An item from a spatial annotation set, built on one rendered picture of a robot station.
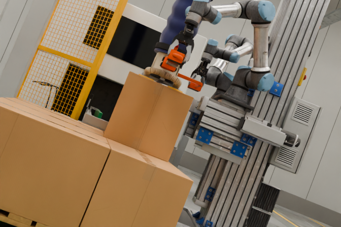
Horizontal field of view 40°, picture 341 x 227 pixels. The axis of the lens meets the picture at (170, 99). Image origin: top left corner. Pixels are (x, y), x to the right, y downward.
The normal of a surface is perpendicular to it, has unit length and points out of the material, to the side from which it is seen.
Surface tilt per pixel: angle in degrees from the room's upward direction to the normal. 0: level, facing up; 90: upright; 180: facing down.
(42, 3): 90
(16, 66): 90
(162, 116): 90
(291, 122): 90
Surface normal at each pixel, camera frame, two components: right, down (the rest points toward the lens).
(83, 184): 0.18, 0.00
